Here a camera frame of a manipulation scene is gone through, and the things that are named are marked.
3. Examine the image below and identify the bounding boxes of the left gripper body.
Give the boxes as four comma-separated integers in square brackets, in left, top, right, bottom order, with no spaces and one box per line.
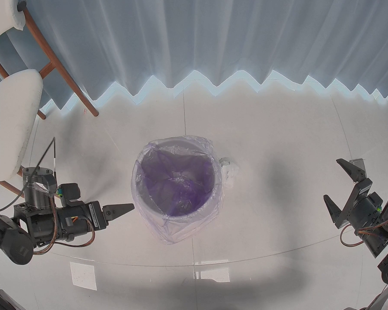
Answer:
[56,200,109,238]

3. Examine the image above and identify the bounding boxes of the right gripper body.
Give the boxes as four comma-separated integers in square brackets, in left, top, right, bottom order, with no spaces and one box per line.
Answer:
[335,178,383,232]

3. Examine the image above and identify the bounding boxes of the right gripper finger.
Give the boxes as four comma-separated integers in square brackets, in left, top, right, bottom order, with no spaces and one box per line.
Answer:
[323,195,343,223]
[336,158,366,184]

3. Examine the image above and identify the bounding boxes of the purple plastic bag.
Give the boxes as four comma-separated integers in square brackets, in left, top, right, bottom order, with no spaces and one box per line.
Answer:
[131,135,225,245]

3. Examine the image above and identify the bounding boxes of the white trash bin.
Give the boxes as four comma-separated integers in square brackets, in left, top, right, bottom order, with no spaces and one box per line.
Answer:
[136,136,224,218]

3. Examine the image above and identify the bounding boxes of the crumpled white paper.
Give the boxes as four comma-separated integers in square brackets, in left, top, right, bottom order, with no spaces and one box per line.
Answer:
[217,156,240,188]

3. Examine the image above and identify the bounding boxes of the white cushioned wooden chair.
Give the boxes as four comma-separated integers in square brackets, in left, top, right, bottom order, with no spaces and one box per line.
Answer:
[0,0,99,197]

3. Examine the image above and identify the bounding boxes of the pale blue curtain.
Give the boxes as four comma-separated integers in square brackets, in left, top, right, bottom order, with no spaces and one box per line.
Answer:
[0,0,388,110]

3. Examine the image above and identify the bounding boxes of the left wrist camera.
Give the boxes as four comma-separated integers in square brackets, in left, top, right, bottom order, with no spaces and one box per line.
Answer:
[56,183,82,207]

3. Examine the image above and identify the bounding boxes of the black cable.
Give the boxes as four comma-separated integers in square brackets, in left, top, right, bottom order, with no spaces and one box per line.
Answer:
[0,137,57,212]

